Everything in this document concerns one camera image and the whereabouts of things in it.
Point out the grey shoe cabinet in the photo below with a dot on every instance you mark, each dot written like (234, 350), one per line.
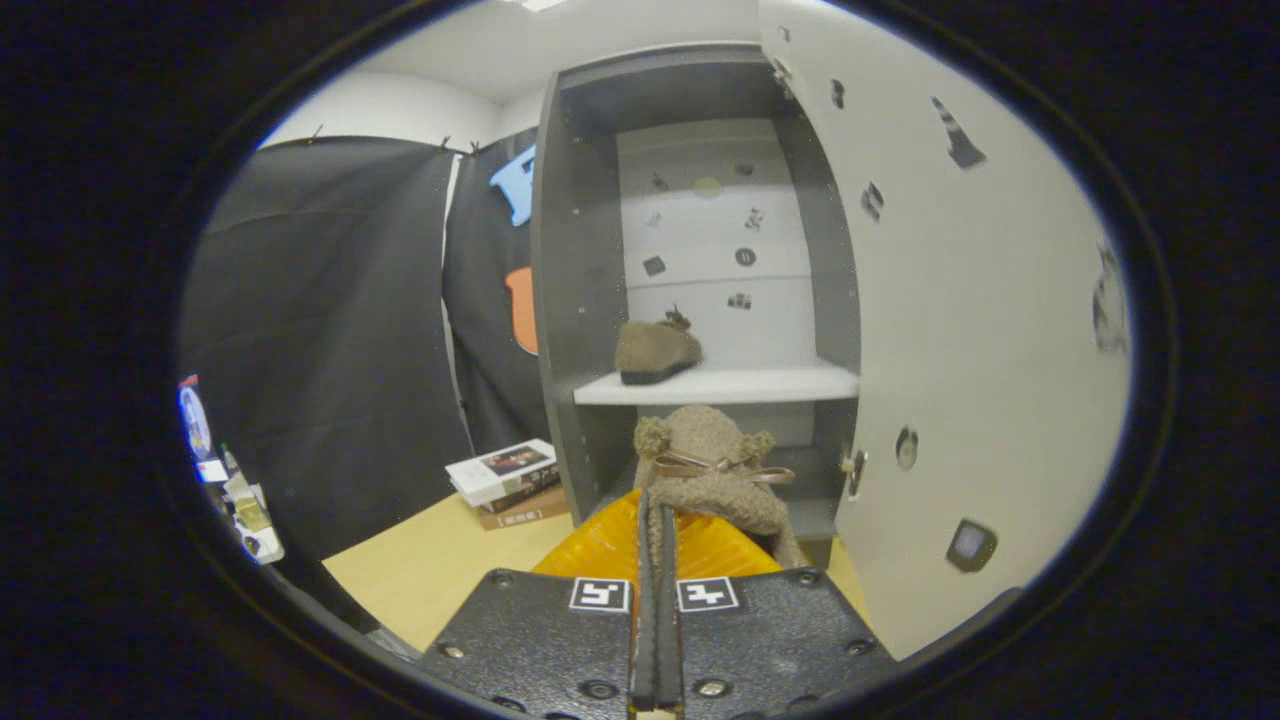
(585, 300)

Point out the black backdrop cloth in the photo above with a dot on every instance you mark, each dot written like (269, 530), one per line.
(330, 330)

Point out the white shoe cabinet door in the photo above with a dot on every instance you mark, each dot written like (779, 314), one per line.
(980, 350)

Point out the cluttered white desk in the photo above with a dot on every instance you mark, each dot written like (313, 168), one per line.
(250, 520)

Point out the long ceiling light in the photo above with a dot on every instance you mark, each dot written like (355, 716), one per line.
(540, 3)

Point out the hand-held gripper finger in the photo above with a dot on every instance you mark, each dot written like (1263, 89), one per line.
(668, 640)
(645, 640)

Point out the white cover book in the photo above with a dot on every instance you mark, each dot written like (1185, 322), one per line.
(505, 465)

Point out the dark spine book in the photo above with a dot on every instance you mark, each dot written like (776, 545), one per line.
(522, 493)

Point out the brown fuzzy shoe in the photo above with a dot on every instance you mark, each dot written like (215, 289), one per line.
(710, 450)
(655, 350)

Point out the white cabinet shelf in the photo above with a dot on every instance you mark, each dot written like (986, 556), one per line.
(740, 385)

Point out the computer monitor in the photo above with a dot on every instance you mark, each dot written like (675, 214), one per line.
(193, 420)

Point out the brown cover book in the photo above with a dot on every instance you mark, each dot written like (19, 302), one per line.
(525, 515)

